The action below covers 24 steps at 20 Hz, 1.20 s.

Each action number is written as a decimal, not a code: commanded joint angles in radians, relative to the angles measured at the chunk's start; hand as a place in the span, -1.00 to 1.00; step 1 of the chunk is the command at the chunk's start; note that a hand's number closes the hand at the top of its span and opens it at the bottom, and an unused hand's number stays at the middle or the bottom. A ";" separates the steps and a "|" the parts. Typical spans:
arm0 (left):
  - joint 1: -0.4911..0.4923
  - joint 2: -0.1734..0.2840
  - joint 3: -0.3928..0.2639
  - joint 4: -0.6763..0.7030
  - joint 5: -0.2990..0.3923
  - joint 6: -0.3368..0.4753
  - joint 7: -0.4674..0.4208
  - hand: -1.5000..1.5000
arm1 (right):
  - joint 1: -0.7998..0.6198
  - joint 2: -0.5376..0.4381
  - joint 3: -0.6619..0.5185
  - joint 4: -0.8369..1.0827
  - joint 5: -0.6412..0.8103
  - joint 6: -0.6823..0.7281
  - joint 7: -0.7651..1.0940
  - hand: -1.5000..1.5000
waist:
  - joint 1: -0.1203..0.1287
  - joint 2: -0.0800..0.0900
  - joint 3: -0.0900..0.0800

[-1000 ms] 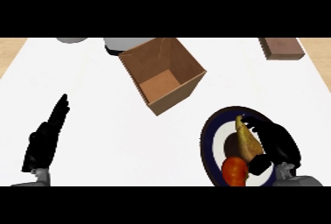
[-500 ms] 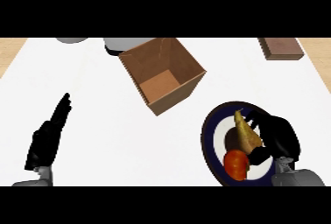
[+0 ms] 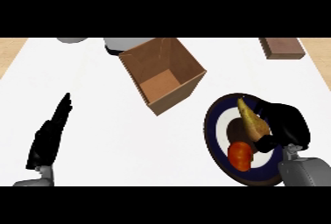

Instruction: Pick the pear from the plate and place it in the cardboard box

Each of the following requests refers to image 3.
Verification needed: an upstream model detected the brown wooden block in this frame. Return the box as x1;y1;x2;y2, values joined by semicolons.
257;38;305;60

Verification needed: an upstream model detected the dark blue and white plate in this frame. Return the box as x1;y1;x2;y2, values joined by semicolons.
202;93;286;187

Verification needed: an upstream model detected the red tomato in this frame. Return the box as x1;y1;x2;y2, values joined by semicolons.
226;141;254;172

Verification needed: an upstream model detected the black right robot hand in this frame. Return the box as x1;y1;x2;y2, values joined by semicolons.
252;100;311;154

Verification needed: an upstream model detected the grey round container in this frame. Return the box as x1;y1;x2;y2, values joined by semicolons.
101;38;158;57

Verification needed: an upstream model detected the yellow-brown pear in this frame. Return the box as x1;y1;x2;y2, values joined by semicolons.
234;97;273;144

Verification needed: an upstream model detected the brown cardboard box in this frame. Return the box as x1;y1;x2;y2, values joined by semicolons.
118;38;208;117

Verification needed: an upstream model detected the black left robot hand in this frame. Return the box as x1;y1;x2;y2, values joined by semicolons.
25;92;73;171

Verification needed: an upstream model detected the grey rounded object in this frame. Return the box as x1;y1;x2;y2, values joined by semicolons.
56;38;90;45

